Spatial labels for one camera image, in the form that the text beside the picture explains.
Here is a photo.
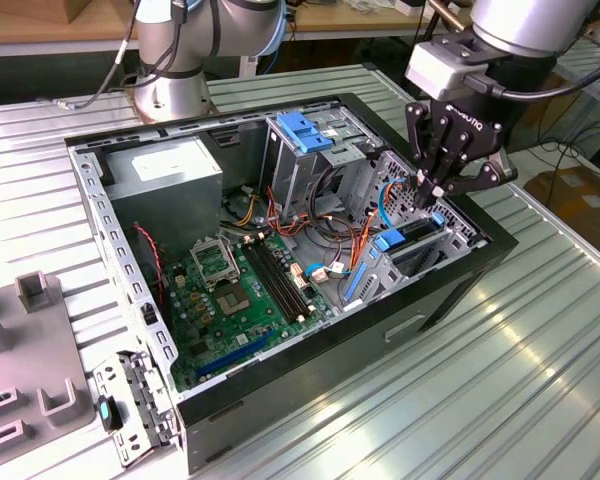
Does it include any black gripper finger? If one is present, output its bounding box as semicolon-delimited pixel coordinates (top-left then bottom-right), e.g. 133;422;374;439
404;102;455;207
431;129;520;202

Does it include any hard disk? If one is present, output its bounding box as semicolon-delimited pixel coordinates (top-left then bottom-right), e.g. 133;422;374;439
342;212;456;306

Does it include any grey disk bay cage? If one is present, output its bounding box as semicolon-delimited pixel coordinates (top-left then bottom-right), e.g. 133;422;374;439
337;149;489;314

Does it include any blue plastic drive latch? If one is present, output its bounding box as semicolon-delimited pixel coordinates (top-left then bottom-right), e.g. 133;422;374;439
275;112;334;156

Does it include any grey optical drive cage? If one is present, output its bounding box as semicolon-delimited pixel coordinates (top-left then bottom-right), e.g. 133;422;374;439
262;107;381;221

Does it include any wooden desk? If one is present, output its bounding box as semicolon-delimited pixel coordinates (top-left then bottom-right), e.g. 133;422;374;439
0;0;474;99

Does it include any black RAM slot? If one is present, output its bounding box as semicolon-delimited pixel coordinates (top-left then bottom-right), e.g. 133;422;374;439
244;243;294;325
251;242;300;322
257;240;307;319
263;238;314;316

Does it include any metal socket cover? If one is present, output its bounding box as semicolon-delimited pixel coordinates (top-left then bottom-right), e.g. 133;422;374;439
189;234;242;292

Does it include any black open PC case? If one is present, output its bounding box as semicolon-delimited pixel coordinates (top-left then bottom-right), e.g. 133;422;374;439
63;92;520;476

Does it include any green motherboard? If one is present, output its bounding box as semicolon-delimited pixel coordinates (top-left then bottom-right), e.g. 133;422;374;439
162;232;341;394

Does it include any CPU socket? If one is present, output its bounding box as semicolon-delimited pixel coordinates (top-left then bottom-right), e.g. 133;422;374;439
214;282;254;319

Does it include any grey power supply unit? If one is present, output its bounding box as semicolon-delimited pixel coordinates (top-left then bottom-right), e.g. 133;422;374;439
102;137;225;256

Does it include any blue expansion slot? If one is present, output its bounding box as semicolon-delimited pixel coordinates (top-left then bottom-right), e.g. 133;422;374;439
194;332;271;379

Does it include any black case fan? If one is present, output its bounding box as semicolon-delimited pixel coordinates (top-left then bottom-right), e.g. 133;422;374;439
128;222;174;331

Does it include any small brown cardboard box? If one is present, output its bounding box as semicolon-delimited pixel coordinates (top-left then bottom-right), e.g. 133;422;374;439
62;0;136;25

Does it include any black dongle teal label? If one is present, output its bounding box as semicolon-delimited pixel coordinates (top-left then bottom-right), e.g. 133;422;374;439
95;394;124;434

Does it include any grey parts rack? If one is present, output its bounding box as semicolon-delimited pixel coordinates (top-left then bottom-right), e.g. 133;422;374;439
0;269;99;461

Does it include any black camera cable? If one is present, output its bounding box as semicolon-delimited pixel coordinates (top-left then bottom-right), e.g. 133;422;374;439
462;49;600;102

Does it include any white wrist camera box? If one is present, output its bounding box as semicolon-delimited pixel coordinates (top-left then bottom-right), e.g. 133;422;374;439
404;27;514;101

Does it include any blue data wire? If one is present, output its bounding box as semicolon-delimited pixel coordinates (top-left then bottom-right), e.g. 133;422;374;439
377;175;414;231

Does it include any orange wire bundle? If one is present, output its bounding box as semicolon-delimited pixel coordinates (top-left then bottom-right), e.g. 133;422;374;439
267;184;314;242
347;207;381;279

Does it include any black wire loop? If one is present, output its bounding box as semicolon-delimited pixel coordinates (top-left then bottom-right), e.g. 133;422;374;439
307;164;361;251

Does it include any white plug blue wire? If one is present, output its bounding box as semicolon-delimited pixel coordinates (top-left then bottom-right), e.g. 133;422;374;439
303;262;354;285

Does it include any yellow black wire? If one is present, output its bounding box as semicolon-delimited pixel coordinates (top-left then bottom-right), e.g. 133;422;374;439
227;192;261;229

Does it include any red black twisted wire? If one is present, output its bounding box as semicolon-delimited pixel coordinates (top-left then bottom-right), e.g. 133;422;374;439
132;223;166;306

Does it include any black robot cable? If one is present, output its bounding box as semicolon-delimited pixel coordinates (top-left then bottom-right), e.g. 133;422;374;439
39;0;189;111

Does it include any metal card retention bracket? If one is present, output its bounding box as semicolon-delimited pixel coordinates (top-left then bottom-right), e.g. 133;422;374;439
92;349;181;469

